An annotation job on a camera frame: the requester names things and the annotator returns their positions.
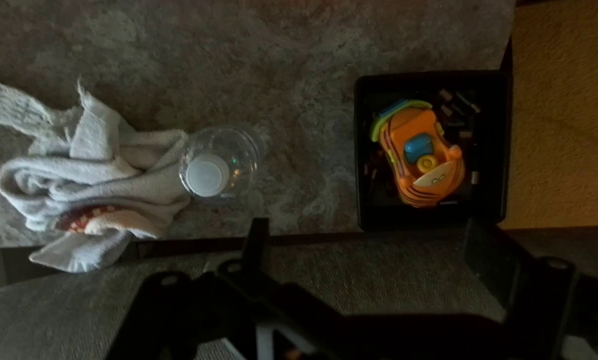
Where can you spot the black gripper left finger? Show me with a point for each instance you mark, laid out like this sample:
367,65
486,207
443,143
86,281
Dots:
205,307

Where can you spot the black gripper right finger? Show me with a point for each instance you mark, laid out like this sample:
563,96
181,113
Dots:
545,292

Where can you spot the orange toy car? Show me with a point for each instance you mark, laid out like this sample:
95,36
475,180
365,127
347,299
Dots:
418,156

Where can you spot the black box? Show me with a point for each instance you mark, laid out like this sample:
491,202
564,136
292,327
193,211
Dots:
491,146

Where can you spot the clear plastic water bottle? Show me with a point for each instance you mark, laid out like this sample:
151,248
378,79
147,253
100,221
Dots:
218,163

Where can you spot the grey-brown sofa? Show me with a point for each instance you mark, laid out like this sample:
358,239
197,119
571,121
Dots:
391,281

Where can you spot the white crumpled cloth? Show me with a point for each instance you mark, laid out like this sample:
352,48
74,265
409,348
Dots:
79,180

